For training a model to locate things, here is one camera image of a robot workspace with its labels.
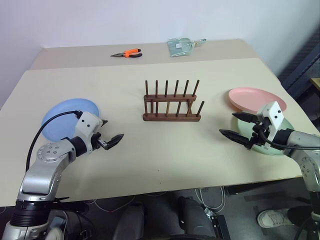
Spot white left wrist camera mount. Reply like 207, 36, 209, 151
74, 111, 104, 149

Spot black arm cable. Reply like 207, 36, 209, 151
25, 110, 82, 172
258, 128, 320, 152

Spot white floor cable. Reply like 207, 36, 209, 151
194, 186, 226, 214

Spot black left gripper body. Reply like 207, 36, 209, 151
90, 132, 109, 152

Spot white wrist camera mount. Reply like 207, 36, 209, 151
255, 100, 286, 151
74, 111, 104, 149

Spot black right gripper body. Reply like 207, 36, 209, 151
249, 115, 273, 151

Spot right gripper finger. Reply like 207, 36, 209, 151
232, 112, 257, 124
218, 129, 252, 151

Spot dark rounded shape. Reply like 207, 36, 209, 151
177, 196, 217, 240

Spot blue plate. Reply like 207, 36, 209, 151
41, 98, 102, 142

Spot pink plate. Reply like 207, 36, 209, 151
227, 87, 288, 114

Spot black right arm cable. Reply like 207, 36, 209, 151
258, 128, 320, 152

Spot wooden dish rack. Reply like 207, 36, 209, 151
142, 79, 205, 123

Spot clear plastic bag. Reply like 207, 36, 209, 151
166, 37, 207, 58

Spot light green plate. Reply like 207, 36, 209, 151
236, 116, 296, 156

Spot orange-handled pliers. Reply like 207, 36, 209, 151
110, 48, 143, 59

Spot black table crossbar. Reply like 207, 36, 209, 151
224, 178, 311, 196

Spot white sneaker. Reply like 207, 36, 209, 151
257, 208, 296, 229

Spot black metal base box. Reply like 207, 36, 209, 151
208, 214, 231, 240

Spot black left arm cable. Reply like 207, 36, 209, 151
25, 110, 82, 172

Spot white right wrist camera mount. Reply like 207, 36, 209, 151
255, 100, 286, 151

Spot dark trouser leg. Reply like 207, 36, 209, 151
287, 205, 320, 227

